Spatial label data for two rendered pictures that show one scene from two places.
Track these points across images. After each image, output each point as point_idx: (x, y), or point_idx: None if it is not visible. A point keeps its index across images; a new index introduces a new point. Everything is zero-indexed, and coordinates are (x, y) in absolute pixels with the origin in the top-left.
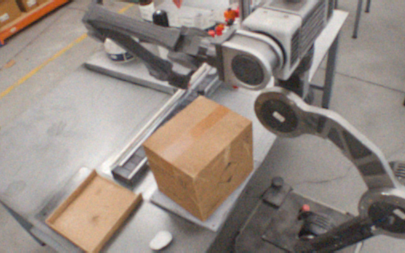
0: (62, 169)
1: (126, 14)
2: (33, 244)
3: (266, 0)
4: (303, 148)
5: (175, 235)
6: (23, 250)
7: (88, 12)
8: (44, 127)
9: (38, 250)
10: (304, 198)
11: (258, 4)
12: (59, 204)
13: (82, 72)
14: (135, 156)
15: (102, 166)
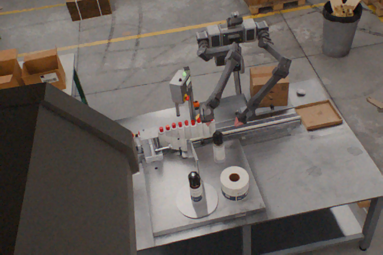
0: (322, 143)
1: None
2: (373, 253)
3: (231, 37)
4: None
5: (294, 92)
6: (382, 254)
7: (288, 58)
8: (321, 178)
9: (370, 245)
10: None
11: (236, 36)
12: (333, 128)
13: (271, 209)
14: (285, 118)
15: (302, 131)
